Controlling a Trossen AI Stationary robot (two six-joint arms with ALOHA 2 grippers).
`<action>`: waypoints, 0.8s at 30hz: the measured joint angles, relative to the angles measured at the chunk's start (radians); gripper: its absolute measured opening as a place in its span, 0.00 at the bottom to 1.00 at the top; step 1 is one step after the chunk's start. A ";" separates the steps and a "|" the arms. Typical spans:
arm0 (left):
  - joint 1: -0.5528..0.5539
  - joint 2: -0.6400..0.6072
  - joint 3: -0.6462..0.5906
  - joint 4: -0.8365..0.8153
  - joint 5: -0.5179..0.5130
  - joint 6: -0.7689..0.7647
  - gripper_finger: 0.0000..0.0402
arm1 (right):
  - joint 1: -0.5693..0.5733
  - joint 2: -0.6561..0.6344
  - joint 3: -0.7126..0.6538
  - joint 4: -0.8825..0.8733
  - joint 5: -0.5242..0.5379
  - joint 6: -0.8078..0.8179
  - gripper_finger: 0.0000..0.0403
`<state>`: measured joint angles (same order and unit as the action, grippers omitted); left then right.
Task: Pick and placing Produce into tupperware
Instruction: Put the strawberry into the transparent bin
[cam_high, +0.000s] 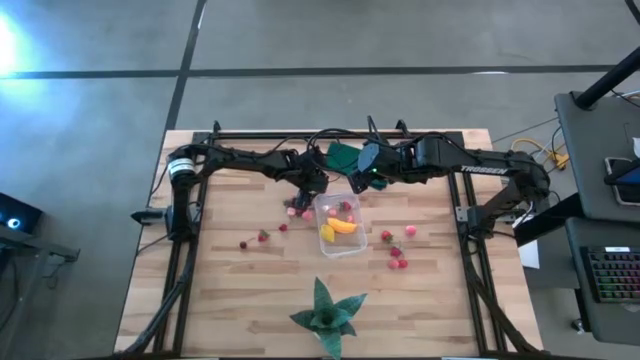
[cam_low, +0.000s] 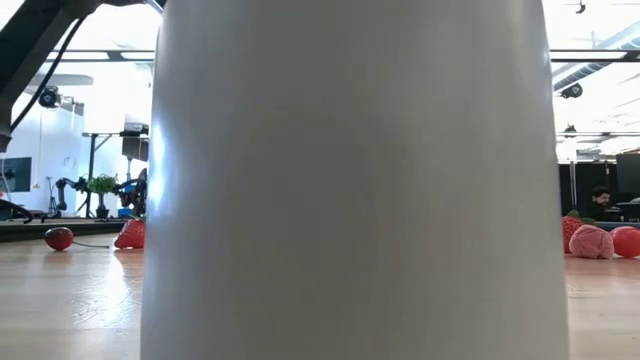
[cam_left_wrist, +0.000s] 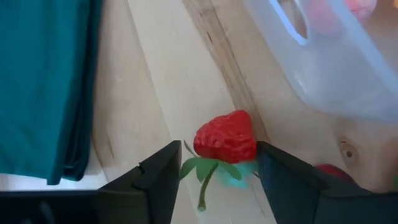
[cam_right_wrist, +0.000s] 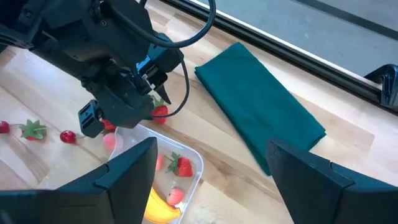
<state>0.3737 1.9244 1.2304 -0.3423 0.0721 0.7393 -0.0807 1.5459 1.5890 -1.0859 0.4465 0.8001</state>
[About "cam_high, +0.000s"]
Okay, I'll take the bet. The clear plastic container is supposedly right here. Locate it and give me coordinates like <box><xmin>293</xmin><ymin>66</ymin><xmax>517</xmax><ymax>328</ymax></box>
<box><xmin>313</xmin><ymin>191</ymin><xmax>369</xmax><ymax>260</ymax></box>

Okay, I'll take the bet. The black metal stand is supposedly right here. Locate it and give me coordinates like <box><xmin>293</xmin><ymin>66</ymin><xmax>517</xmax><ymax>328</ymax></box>
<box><xmin>0</xmin><ymin>232</ymin><xmax>81</xmax><ymax>291</ymax></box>

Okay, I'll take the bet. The black round pole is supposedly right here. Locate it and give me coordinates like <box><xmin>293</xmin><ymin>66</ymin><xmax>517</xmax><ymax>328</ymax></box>
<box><xmin>573</xmin><ymin>45</ymin><xmax>640</xmax><ymax>110</ymax></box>

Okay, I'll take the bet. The yellow cable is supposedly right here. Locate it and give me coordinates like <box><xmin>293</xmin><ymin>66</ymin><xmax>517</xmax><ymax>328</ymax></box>
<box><xmin>509</xmin><ymin>137</ymin><xmax>571</xmax><ymax>171</ymax></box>

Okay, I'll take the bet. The black aluminium table frame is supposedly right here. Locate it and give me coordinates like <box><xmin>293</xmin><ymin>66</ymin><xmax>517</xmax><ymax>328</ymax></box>
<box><xmin>114</xmin><ymin>119</ymin><xmax>546</xmax><ymax>359</ymax></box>

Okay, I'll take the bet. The smartphone with pale case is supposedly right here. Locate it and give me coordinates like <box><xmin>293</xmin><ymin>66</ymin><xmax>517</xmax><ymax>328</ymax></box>
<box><xmin>603</xmin><ymin>156</ymin><xmax>640</xmax><ymax>207</ymax></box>

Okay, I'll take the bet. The grey side desk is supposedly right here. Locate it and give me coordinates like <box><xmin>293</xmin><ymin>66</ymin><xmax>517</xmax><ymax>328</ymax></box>
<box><xmin>564</xmin><ymin>217</ymin><xmax>640</xmax><ymax>347</ymax></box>
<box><xmin>553</xmin><ymin>91</ymin><xmax>640</xmax><ymax>224</ymax></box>

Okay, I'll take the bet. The green artificial plant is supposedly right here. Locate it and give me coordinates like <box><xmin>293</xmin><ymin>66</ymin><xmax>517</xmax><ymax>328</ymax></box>
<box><xmin>289</xmin><ymin>276</ymin><xmax>369</xmax><ymax>360</ymax></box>

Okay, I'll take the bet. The black device with blue light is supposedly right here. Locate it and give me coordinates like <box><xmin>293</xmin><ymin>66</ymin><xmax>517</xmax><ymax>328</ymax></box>
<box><xmin>0</xmin><ymin>191</ymin><xmax>44</xmax><ymax>235</ymax></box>

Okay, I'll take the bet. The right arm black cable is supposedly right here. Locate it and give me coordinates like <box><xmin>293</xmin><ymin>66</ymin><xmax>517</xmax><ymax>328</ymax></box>
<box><xmin>305</xmin><ymin>115</ymin><xmax>451</xmax><ymax>156</ymax></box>

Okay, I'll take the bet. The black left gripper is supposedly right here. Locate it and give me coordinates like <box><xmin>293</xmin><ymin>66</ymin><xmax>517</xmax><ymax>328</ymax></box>
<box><xmin>292</xmin><ymin>149</ymin><xmax>330</xmax><ymax>211</ymax></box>

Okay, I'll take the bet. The white paper sheet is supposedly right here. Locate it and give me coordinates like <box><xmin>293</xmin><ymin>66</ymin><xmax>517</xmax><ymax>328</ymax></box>
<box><xmin>517</xmin><ymin>239</ymin><xmax>541</xmax><ymax>270</ymax></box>

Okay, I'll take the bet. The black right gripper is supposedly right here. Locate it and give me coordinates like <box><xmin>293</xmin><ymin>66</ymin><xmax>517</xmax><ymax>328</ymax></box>
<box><xmin>349</xmin><ymin>142</ymin><xmax>406</xmax><ymax>195</ymax></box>

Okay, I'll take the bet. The backlit computer keyboard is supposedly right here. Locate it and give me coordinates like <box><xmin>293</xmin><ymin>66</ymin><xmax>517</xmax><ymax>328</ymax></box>
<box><xmin>579</xmin><ymin>244</ymin><xmax>640</xmax><ymax>305</ymax></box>

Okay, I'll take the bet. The yellow toy banana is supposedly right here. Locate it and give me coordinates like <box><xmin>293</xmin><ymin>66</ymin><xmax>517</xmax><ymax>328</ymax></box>
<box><xmin>327</xmin><ymin>217</ymin><xmax>359</xmax><ymax>235</ymax></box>

